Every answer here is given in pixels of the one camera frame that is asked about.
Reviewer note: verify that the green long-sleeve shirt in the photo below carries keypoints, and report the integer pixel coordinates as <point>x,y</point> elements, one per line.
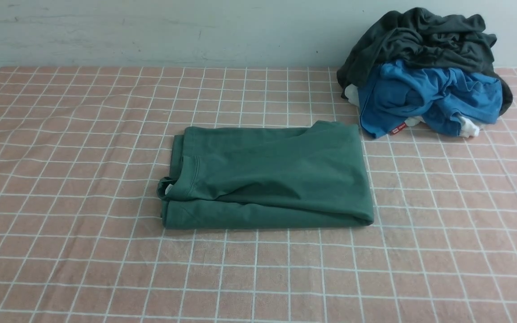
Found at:
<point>247,178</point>

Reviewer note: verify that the blue crumpled garment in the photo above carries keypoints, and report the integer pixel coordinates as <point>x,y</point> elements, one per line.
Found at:
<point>395,92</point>

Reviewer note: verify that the dark grey crumpled garment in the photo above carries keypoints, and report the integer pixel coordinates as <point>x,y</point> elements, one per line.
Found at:
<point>422,40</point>

